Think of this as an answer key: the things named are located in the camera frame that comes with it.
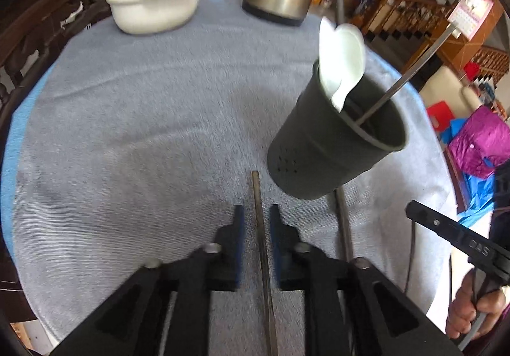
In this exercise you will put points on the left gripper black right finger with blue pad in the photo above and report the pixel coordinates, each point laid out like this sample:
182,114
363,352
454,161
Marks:
350,308

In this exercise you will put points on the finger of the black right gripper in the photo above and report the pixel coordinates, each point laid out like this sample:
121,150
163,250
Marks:
483,254

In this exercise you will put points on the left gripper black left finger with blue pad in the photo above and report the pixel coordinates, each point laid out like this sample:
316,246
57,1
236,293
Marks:
164,308

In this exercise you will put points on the white plastic spoon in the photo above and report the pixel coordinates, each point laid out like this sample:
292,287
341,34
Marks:
329,53
350,65

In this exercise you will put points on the person's right hand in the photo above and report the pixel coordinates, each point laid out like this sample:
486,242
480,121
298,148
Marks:
462,311

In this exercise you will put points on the purple jacket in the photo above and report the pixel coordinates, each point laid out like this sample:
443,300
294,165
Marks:
482,144

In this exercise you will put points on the red plastic stool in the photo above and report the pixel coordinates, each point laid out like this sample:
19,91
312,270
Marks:
440,116

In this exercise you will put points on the dark grey utensil holder cup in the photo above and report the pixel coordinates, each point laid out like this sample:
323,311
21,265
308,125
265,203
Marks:
319,148

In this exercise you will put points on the grey table cloth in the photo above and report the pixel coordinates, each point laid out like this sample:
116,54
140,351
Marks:
135,148

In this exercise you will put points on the cream armchair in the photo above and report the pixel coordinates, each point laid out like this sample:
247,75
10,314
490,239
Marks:
445,86

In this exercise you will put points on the wooden stair railing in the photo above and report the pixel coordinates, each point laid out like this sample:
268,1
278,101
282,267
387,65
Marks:
400,18

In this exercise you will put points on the white oval basin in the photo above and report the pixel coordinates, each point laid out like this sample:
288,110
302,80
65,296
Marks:
143,17

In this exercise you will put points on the dark wooden chair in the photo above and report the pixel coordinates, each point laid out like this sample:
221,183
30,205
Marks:
33,34

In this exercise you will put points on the wall calendar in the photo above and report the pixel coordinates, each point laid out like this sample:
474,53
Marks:
468,16

